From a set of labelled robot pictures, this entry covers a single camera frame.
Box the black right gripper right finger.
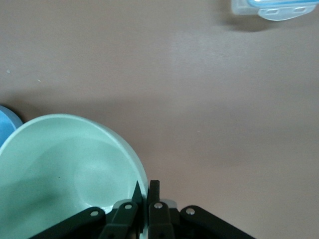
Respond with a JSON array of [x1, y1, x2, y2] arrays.
[[147, 180, 256, 239]]

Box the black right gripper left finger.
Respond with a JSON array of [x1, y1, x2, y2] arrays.
[[29, 181, 147, 239]]

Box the green bowl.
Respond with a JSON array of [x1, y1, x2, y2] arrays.
[[0, 114, 148, 239]]

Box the blue bowl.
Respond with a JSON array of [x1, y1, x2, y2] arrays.
[[0, 105, 24, 148]]

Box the clear container with blue lid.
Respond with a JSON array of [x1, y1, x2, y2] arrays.
[[230, 0, 318, 22]]

